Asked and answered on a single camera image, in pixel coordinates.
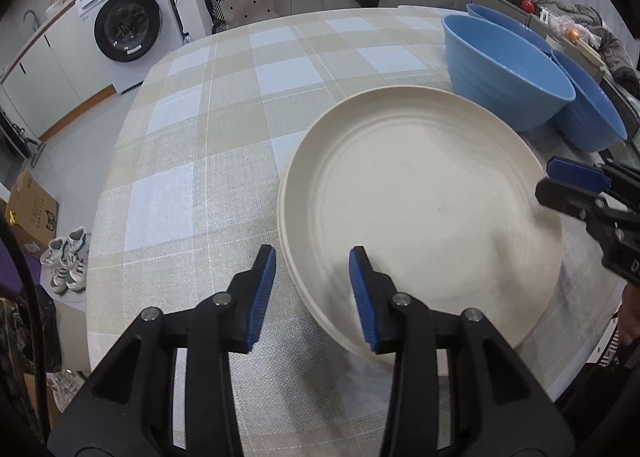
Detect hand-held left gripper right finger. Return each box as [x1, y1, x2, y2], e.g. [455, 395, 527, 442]
[348, 245, 576, 457]

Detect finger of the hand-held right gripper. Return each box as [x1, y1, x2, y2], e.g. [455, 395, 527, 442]
[535, 178, 616, 223]
[546, 157, 640, 210]

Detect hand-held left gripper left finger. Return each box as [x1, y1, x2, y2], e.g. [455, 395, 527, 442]
[47, 244, 277, 457]

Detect cream round plate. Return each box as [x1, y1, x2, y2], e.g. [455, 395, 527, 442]
[280, 237, 551, 374]
[276, 86, 565, 358]

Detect person's right hand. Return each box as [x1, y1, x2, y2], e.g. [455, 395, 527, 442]
[619, 282, 640, 344]

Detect person's dark printed clothing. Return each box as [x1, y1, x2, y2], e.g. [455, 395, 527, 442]
[555, 317, 640, 438]

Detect grey blanket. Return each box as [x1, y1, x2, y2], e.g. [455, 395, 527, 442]
[535, 0, 636, 83]

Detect plastic bag of oranges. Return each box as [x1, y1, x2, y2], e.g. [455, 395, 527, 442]
[555, 12, 601, 48]

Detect white sneaker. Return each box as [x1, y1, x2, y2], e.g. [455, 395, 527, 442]
[65, 227, 92, 292]
[40, 236, 68, 294]

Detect cardboard box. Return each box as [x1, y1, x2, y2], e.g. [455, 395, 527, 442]
[5, 170, 61, 248]

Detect patterned mat with striped border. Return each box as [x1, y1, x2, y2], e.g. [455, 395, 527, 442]
[202, 0, 273, 35]

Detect white washing machine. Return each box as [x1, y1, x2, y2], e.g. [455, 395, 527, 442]
[75, 0, 186, 94]

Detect white lower kitchen cabinets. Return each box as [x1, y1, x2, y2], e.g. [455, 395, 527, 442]
[0, 17, 118, 143]

